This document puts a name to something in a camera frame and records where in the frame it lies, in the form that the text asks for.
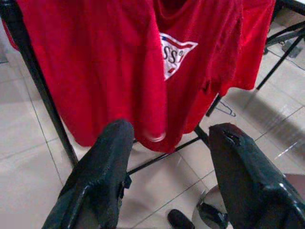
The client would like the black robot foot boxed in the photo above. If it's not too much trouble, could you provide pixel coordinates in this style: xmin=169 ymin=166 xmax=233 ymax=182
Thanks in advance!
xmin=167 ymin=208 xmax=195 ymax=229

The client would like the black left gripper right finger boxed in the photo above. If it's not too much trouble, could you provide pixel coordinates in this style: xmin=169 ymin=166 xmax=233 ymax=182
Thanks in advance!
xmin=208 ymin=123 xmax=305 ymax=229

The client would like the thin wire hanger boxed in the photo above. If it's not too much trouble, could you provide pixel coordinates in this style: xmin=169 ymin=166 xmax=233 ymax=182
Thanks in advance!
xmin=214 ymin=100 xmax=236 ymax=117

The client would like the round chrome base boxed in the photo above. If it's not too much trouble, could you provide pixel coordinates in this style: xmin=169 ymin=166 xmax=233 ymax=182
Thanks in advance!
xmin=196 ymin=183 xmax=229 ymax=229

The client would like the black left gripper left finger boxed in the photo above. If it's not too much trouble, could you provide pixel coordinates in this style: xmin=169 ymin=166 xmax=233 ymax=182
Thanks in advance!
xmin=41 ymin=119 xmax=135 ymax=229

